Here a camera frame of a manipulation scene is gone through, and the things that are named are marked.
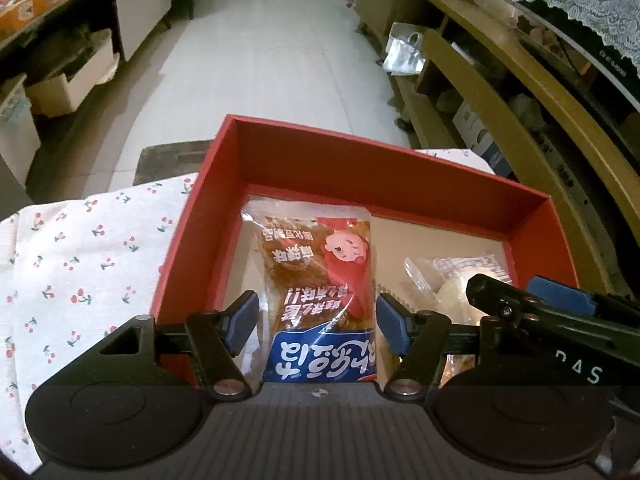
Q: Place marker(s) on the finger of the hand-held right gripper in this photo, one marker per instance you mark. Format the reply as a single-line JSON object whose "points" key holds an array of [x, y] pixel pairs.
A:
{"points": [[560, 296], [492, 292]]}

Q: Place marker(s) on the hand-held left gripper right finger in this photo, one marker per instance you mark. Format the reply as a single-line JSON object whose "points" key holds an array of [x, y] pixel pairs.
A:
{"points": [[392, 322]]}

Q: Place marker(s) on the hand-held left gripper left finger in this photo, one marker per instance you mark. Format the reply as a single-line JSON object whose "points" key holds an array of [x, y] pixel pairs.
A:
{"points": [[243, 317]]}

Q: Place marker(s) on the clear pastry packet white label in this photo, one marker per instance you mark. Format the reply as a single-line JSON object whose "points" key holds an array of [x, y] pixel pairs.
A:
{"points": [[442, 285]]}

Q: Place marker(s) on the red and blue snack packet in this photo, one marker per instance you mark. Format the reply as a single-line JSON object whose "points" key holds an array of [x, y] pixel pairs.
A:
{"points": [[310, 270]]}

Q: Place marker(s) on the red cardboard box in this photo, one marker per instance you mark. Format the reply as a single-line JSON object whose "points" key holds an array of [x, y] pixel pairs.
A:
{"points": [[375, 180]]}

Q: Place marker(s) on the white carton box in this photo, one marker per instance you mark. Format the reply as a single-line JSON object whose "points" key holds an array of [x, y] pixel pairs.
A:
{"points": [[475, 125]]}

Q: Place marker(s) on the dark mat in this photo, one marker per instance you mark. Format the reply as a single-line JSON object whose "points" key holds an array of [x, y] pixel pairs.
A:
{"points": [[170, 160]]}

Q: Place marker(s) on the cherry print tablecloth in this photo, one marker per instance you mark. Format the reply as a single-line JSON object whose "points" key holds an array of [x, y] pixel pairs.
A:
{"points": [[75, 260]]}

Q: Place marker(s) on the wooden shelf unit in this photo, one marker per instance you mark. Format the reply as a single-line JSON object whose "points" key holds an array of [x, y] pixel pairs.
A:
{"points": [[500, 60]]}

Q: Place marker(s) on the black television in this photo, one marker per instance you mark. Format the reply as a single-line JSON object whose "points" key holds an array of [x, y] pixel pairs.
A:
{"points": [[575, 45]]}

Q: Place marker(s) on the silver bag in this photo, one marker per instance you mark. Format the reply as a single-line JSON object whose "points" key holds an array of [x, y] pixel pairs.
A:
{"points": [[400, 55]]}

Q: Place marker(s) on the white open box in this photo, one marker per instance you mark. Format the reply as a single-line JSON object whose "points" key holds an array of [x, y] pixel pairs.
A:
{"points": [[65, 90]]}

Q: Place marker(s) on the white storage box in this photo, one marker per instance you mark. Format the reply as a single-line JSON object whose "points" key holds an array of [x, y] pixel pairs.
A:
{"points": [[15, 130]]}

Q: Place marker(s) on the white cabinet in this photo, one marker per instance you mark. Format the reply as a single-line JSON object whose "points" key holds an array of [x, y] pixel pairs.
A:
{"points": [[142, 10]]}

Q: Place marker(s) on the black desk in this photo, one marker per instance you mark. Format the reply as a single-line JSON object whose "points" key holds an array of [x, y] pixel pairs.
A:
{"points": [[90, 0]]}

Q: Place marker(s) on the orange cardboard box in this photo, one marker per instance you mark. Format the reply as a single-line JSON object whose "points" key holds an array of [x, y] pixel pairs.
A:
{"points": [[25, 12]]}

